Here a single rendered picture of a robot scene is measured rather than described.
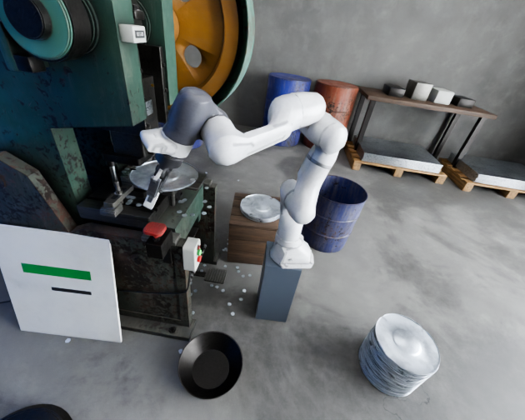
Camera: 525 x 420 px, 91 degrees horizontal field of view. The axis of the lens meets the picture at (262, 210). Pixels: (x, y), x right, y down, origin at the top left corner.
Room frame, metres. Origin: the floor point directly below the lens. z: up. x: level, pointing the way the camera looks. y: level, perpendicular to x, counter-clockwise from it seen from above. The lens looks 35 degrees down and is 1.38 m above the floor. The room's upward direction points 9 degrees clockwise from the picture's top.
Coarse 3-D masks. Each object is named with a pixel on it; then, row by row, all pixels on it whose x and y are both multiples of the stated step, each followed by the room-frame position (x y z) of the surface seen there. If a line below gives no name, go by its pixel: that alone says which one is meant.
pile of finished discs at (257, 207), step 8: (248, 200) 1.50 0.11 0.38; (256, 200) 1.52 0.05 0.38; (264, 200) 1.54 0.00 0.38; (272, 200) 1.55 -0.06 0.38; (240, 208) 1.41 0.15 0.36; (248, 208) 1.40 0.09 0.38; (256, 208) 1.41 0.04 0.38; (264, 208) 1.42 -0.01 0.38; (272, 208) 1.45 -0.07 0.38; (248, 216) 1.33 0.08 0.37; (256, 216) 1.33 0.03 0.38; (264, 216) 1.35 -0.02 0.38; (272, 216) 1.36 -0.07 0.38
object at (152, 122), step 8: (144, 80) 1.00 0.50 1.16; (152, 80) 1.07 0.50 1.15; (144, 88) 1.00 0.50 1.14; (152, 88) 1.06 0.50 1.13; (152, 96) 1.05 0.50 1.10; (152, 104) 1.05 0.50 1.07; (152, 112) 1.04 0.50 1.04; (152, 120) 1.03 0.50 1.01; (152, 128) 1.02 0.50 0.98; (112, 136) 0.93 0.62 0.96; (120, 136) 0.93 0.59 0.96; (128, 136) 0.93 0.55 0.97; (136, 136) 0.93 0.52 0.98; (112, 144) 0.93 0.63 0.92; (120, 144) 0.93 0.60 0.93; (128, 144) 0.93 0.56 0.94; (136, 144) 0.93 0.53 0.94; (120, 152) 0.93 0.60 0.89; (128, 152) 0.93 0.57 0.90; (136, 152) 0.93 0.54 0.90; (144, 152) 0.93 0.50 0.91; (152, 152) 0.95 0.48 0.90
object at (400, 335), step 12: (384, 324) 0.78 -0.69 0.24; (396, 324) 0.79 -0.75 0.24; (408, 324) 0.80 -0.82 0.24; (384, 336) 0.71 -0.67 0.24; (396, 336) 0.72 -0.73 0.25; (408, 336) 0.73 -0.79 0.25; (420, 336) 0.74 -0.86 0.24; (384, 348) 0.65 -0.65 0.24; (396, 348) 0.66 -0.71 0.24; (408, 348) 0.67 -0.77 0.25; (420, 348) 0.68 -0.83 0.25; (432, 348) 0.69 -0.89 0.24; (396, 360) 0.61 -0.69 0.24; (408, 360) 0.61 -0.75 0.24; (420, 360) 0.62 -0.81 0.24; (432, 360) 0.63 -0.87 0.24; (420, 372) 0.57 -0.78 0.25
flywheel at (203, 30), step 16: (176, 0) 1.37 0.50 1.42; (192, 0) 1.37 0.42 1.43; (208, 0) 1.36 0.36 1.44; (224, 0) 1.33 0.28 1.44; (176, 16) 1.36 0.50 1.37; (192, 16) 1.37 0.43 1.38; (208, 16) 1.36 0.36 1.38; (224, 16) 1.33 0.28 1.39; (240, 16) 1.37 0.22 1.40; (176, 32) 1.35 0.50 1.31; (192, 32) 1.37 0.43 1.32; (208, 32) 1.36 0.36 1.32; (224, 32) 1.33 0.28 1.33; (240, 32) 1.36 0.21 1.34; (176, 48) 1.37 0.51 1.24; (208, 48) 1.36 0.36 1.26; (224, 48) 1.33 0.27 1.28; (240, 48) 1.40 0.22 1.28; (208, 64) 1.36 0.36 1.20; (224, 64) 1.33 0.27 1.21; (192, 80) 1.37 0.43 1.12; (208, 80) 1.33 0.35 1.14; (224, 80) 1.33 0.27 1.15
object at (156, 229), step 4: (148, 224) 0.68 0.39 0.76; (152, 224) 0.68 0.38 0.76; (156, 224) 0.68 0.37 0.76; (160, 224) 0.69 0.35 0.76; (164, 224) 0.69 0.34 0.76; (144, 228) 0.65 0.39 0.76; (148, 228) 0.66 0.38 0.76; (152, 228) 0.66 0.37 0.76; (156, 228) 0.66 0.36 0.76; (160, 228) 0.67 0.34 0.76; (164, 228) 0.67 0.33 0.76; (144, 232) 0.64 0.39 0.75; (148, 232) 0.64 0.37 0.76; (152, 232) 0.64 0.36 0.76; (156, 232) 0.64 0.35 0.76; (160, 232) 0.65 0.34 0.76; (156, 236) 0.64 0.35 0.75; (160, 236) 0.64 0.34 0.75
